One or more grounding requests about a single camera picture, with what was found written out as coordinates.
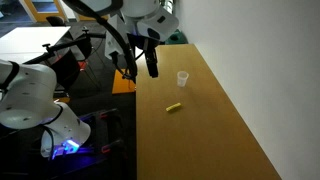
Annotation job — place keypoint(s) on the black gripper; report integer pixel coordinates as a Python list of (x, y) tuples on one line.
[(150, 50)]

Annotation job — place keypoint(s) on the translucent plastic measuring cup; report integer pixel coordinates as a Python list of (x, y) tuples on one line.
[(182, 80)]

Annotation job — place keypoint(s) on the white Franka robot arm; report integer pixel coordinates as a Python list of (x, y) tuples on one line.
[(26, 96)]

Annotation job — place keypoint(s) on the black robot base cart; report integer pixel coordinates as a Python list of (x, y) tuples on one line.
[(100, 163)]

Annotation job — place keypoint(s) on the green plant pot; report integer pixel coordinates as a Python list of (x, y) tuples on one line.
[(175, 37)]

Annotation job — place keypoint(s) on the small yellow block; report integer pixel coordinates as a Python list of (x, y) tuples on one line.
[(173, 107)]

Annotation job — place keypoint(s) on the black chair with red parts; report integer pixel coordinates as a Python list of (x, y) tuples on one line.
[(68, 68)]

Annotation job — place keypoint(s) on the black office chair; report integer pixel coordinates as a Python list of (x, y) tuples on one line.
[(56, 21)]

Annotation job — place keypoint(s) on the white table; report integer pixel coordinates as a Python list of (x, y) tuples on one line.
[(30, 41)]

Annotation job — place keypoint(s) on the orange door frame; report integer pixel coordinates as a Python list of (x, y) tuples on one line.
[(83, 17), (28, 10)]

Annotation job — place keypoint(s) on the black camera stand boom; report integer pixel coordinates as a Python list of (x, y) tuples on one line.
[(66, 44)]

